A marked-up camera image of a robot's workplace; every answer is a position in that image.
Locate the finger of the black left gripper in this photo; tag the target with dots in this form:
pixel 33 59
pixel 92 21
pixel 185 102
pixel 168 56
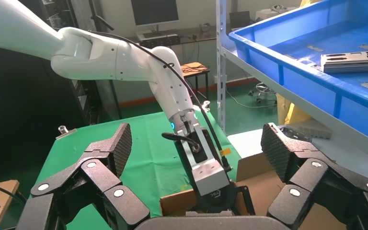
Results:
pixel 246 200

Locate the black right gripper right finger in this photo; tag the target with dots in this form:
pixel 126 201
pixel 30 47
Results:
pixel 276 149

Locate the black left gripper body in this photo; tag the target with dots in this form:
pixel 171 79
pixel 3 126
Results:
pixel 217 201

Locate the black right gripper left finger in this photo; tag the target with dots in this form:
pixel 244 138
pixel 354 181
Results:
pixel 120 149

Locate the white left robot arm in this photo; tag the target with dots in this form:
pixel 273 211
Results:
pixel 92 57

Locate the brown cardboard box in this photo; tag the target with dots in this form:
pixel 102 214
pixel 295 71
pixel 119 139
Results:
pixel 260 187

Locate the blue plastic tray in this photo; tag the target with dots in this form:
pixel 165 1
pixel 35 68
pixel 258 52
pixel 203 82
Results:
pixel 298 73

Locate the green table cloth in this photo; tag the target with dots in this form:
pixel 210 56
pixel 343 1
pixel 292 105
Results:
pixel 146 152

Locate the white lower board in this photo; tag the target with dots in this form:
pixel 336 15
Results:
pixel 250 143

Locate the angled grey metal part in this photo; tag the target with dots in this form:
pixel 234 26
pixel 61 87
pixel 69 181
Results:
pixel 317 130

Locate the silver spring clip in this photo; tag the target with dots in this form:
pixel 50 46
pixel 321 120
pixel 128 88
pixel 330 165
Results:
pixel 204 106
pixel 64 130

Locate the chrome base swivel stool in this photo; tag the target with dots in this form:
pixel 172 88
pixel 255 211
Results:
pixel 261 89

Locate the black equipment cabinet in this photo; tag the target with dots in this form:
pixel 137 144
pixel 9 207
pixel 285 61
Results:
pixel 85 95

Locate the wood top black stand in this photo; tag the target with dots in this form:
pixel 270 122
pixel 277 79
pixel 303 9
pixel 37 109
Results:
pixel 196 67

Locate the stacked metal shield plates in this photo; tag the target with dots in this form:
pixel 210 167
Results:
pixel 352 63

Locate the black rack device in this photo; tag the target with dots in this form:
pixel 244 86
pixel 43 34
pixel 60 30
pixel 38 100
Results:
pixel 161 40

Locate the plain wooden board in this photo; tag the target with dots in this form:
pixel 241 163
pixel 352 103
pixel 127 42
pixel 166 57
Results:
pixel 3 203

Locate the black laptop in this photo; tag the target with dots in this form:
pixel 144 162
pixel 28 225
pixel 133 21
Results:
pixel 239 19

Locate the white desktop device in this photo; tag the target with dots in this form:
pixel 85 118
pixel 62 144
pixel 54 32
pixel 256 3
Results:
pixel 273 13

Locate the grey office desk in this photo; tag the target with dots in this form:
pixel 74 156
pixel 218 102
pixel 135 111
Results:
pixel 200 33

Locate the black computer monitor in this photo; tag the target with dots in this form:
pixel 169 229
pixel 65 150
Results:
pixel 155 12

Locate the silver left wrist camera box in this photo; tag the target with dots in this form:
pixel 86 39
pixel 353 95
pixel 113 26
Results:
pixel 209 177

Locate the perforated steel shelf post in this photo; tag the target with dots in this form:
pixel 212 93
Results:
pixel 221 63

